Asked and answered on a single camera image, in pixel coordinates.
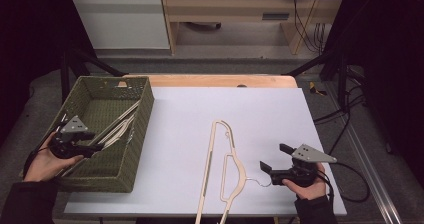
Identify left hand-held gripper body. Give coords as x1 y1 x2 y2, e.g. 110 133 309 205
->
49 115 105 160

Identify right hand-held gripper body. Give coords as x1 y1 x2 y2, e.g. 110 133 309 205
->
269 143 338 188

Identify green woven basket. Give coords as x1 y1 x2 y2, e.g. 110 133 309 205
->
18 75 155 194

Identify beige clothes hanger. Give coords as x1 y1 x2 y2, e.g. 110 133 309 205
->
194 119 273 224
54 99 141 179

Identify person's right hand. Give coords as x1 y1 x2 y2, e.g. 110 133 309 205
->
282 162 328 201

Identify person's left hand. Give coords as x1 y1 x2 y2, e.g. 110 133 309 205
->
23 132 85 183

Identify black metal stand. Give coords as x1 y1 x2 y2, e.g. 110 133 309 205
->
283 47 349 110
59 47 126 103

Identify yellow and black tool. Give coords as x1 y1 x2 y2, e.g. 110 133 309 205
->
308 81 328 97

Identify wooden table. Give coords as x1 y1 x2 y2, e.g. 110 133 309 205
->
123 73 298 89

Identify white table sheet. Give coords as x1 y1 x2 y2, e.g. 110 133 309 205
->
64 86 348 217

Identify black curtain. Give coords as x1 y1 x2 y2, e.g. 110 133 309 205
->
321 0 424 178
0 0 98 145

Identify white cabinet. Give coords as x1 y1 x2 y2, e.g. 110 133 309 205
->
65 0 171 51

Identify light wooden desk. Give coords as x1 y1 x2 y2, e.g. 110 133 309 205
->
159 0 348 56

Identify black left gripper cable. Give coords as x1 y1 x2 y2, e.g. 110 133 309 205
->
22 145 51 178

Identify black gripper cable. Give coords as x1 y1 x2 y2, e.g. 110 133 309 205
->
22 145 51 178
319 162 371 204

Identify black floor cables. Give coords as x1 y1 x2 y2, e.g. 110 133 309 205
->
313 83 366 147

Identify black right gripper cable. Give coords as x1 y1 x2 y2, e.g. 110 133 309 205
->
319 162 371 204

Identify aluminium floor rail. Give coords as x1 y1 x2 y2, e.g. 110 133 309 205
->
323 82 404 224

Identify hanging black cables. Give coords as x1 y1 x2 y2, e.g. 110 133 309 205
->
289 0 326 53

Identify grey drawer handle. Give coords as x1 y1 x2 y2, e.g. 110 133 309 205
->
262 12 290 21

